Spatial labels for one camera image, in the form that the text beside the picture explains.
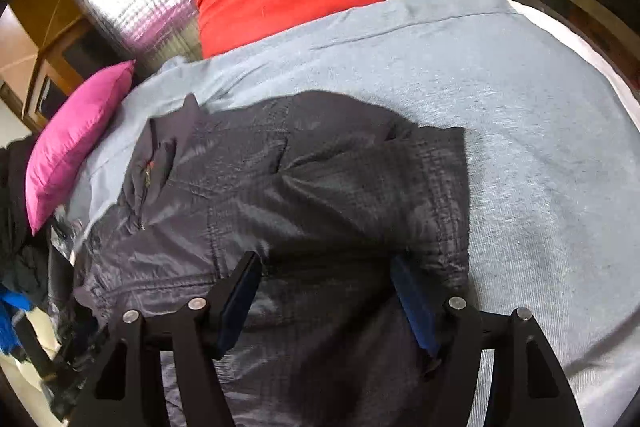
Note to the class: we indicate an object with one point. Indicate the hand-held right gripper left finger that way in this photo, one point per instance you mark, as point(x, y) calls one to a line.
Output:
point(239, 302)

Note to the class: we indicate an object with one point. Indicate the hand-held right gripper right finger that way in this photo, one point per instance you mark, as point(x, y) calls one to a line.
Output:
point(412, 302)

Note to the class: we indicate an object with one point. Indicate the dark quilted jacket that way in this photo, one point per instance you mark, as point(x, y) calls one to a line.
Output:
point(300, 207)

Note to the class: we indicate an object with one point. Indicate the pile of black clothes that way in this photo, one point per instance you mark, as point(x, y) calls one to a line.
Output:
point(20, 207)

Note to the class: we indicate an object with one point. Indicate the grey blanket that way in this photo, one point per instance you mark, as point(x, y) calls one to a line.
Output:
point(525, 157)

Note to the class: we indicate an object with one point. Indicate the blue garment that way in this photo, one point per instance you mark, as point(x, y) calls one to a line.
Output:
point(12, 317)

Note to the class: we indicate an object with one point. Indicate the pink cushion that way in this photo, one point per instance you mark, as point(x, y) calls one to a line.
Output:
point(75, 142)

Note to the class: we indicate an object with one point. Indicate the wooden cabinet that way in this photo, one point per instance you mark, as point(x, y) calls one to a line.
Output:
point(45, 32)

